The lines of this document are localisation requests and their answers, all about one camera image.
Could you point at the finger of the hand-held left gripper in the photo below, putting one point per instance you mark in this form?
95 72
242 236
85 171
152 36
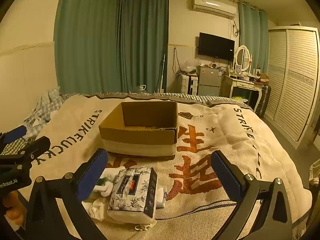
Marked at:
37 146
15 133

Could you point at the grey mini fridge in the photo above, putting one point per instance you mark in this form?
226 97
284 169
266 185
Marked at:
208 80

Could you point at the cream printed blanket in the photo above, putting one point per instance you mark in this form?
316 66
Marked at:
225 140

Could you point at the green curtain beside wardrobe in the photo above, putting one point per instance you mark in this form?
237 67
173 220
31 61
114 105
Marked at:
255 37

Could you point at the white dressing table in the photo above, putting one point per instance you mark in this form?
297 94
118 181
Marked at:
241 82

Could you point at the white oval vanity mirror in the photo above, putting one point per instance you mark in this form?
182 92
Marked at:
243 56

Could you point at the white cloth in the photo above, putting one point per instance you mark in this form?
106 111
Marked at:
97 207

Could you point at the narrow green curtain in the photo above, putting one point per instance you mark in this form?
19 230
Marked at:
143 42

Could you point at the white sock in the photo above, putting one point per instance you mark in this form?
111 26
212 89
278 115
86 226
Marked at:
110 177

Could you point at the dark suitcase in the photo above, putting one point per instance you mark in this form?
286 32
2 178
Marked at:
263 100

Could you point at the white air conditioner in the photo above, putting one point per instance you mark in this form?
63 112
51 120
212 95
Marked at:
213 6

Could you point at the brown cardboard box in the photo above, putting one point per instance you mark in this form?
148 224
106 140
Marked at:
140 132

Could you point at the white louvered wardrobe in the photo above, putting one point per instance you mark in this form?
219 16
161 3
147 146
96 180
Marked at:
297 80

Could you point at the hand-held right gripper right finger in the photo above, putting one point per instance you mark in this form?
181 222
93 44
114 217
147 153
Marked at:
226 177

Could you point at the small blue-white tissue packet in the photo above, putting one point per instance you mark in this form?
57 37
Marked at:
161 196

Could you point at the wide green curtain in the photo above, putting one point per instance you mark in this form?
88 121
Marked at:
87 37

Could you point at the clear plastic bag on drawers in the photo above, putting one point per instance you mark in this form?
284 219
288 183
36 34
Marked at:
190 69

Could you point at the person's left hand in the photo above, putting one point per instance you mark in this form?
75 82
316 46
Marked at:
12 213

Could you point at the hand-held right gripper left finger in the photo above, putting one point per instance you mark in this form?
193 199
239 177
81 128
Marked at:
92 177

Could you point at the black wall television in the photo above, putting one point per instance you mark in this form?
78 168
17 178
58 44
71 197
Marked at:
216 46

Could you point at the white drawer unit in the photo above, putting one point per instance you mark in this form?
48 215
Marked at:
188 83

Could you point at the floral tissue pack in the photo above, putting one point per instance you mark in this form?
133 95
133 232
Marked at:
135 192

